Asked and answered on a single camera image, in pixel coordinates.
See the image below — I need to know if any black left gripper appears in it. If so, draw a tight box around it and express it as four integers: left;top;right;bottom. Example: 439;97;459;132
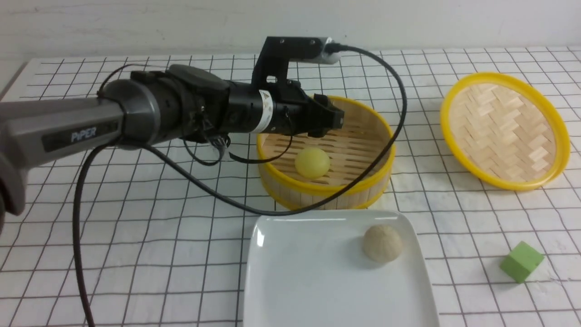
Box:
262;80;344;138

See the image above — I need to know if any yellow steamed bun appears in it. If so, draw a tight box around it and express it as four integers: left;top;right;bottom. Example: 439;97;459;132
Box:
295;147;330;179

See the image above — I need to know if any beige steamed bun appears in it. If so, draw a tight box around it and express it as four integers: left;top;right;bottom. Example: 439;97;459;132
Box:
362;225;404;264

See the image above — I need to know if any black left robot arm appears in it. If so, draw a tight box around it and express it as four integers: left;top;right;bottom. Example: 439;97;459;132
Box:
0;64;345;217

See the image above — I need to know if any white square ceramic plate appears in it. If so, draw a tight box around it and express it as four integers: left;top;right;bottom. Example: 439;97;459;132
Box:
243;209;440;327

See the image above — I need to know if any yellow-rimmed bamboo steamer basket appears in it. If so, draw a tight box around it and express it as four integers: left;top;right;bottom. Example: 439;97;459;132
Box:
256;96;392;210

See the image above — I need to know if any yellow-rimmed woven steamer lid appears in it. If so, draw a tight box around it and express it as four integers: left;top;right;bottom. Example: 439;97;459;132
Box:
440;72;571;191

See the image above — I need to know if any green cube block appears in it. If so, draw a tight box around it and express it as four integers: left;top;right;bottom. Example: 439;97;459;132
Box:
499;241;545;284

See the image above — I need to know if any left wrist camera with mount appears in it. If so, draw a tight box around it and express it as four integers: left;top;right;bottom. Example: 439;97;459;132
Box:
251;36;341;89

